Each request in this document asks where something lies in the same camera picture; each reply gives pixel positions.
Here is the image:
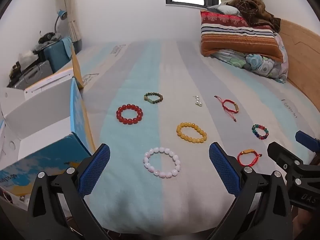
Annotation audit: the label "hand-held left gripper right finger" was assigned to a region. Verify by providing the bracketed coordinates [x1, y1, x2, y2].
[209, 142, 294, 240]

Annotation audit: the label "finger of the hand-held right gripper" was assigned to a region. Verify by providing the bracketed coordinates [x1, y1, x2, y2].
[267, 142, 305, 173]
[295, 130, 320, 153]

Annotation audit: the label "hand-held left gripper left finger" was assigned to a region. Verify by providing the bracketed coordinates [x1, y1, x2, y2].
[26, 143, 112, 240]

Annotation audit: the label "red cord bracelet short strings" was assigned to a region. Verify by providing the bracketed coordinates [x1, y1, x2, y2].
[237, 149, 262, 167]

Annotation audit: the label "multicolour bead bracelet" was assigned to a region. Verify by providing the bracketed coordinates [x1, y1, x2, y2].
[252, 124, 270, 140]

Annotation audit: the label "pink bead bracelet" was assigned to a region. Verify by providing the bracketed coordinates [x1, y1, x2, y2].
[143, 147, 181, 178]

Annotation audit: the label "yellow bead bracelet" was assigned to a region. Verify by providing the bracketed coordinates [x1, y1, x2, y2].
[176, 122, 207, 144]

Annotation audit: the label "red bead bracelet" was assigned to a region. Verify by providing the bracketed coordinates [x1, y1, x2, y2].
[116, 104, 143, 125]

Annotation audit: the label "blue and white cardboard box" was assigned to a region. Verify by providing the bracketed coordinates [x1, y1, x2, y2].
[0, 44, 99, 210]

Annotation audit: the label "floral pillow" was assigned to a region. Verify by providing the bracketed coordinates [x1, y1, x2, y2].
[210, 32, 289, 83]

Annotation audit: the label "wooden headboard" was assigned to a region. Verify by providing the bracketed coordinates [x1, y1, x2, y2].
[279, 19, 320, 105]

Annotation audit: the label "striped bedsheet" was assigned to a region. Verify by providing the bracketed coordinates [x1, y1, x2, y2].
[75, 40, 320, 237]

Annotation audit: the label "grey suitcase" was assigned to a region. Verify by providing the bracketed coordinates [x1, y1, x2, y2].
[7, 60, 54, 89]

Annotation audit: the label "blue suitcase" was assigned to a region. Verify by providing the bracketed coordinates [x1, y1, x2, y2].
[44, 37, 73, 74]

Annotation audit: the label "striped red orange pillow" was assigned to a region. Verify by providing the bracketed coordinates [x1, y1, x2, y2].
[200, 10, 284, 63]

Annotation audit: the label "light blue cloth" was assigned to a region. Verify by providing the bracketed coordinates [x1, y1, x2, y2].
[61, 37, 73, 55]

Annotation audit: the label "white plastic bag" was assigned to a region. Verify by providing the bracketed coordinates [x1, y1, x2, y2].
[17, 50, 35, 63]

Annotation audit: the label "black bag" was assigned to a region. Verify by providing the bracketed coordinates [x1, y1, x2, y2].
[39, 31, 62, 44]

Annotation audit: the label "brown blanket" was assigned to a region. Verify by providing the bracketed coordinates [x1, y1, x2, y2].
[226, 0, 282, 33]

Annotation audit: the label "grey pillow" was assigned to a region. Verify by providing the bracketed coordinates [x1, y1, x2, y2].
[207, 4, 242, 17]

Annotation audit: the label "blue desk lamp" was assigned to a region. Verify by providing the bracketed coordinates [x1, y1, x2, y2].
[54, 9, 68, 34]

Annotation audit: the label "red cord bracelet long strings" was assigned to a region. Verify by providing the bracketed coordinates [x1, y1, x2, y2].
[214, 95, 239, 122]

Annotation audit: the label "green brown bead bracelet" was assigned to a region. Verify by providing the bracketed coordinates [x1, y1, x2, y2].
[144, 92, 164, 105]

